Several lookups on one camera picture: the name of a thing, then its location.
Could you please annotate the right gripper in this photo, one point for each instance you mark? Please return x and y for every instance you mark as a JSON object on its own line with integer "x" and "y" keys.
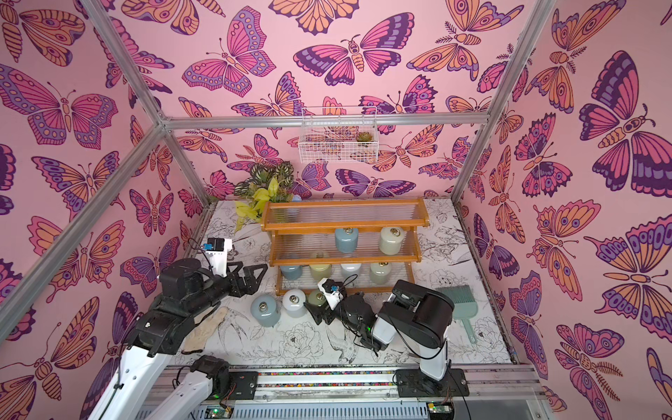
{"x": 327, "y": 310}

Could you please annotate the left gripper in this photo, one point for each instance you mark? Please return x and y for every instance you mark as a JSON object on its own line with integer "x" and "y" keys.
{"x": 250, "y": 286}

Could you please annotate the green tea canister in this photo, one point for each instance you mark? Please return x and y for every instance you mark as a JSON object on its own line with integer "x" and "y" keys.
{"x": 316, "y": 298}

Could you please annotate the white tea canister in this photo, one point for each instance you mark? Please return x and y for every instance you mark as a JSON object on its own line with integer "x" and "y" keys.
{"x": 294, "y": 303}

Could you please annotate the light blue tall canister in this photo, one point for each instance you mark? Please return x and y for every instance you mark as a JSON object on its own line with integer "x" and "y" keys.
{"x": 265, "y": 310}

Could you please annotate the blue tea canister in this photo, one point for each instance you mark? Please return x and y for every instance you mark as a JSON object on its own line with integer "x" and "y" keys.
{"x": 346, "y": 239}

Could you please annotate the cream tea canister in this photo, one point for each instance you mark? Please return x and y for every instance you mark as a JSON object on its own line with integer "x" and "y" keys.
{"x": 391, "y": 240}

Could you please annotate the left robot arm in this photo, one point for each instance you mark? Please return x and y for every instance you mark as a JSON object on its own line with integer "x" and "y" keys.
{"x": 191, "y": 296}

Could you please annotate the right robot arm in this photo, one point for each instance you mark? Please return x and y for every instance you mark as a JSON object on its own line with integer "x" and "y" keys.
{"x": 418, "y": 316}

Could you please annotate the yellow-green canister bottom shelf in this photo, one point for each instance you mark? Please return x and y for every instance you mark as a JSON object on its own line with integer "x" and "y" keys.
{"x": 320, "y": 271}

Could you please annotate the white canister bottom shelf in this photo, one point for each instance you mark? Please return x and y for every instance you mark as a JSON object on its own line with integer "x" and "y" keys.
{"x": 350, "y": 271}

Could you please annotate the blue canister bottom shelf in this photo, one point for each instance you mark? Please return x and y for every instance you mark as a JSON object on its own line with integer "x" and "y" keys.
{"x": 291, "y": 273}

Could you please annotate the pale green canister bottom shelf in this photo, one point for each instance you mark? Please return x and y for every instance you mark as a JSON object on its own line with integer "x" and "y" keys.
{"x": 380, "y": 273}

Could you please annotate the wooden three-tier shelf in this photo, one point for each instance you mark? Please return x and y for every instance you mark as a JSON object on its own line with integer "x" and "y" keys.
{"x": 302, "y": 233}

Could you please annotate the beige work glove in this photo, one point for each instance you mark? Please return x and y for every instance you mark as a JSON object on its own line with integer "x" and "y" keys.
{"x": 196, "y": 341}

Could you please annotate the potted green leafy plant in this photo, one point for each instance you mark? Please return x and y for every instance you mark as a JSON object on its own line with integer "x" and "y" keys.
{"x": 266, "y": 184}

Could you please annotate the green dustpan brush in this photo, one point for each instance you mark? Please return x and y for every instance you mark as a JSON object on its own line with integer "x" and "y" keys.
{"x": 465, "y": 307}

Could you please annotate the small succulent in basket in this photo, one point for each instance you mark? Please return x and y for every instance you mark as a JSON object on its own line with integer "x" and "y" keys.
{"x": 365, "y": 137}

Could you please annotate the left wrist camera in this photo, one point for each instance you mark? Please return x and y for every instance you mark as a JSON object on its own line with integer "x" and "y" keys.
{"x": 217, "y": 254}

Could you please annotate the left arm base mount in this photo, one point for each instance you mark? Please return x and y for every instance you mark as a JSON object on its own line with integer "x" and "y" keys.
{"x": 234, "y": 386}

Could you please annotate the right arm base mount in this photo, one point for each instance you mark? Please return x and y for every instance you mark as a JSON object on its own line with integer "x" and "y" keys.
{"x": 413, "y": 383}

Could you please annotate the white wire basket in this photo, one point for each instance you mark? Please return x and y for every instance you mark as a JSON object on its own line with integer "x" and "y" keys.
{"x": 328, "y": 135}

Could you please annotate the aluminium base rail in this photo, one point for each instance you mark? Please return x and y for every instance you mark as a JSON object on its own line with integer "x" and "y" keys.
{"x": 496, "y": 392}

